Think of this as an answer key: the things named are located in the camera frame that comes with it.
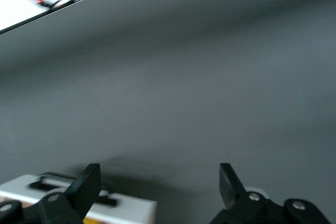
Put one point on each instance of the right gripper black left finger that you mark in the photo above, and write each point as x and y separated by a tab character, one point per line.
84	190

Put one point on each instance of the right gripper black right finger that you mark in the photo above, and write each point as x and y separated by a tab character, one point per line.
231	190

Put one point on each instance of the yellow cube block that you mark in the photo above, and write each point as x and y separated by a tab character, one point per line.
87	221

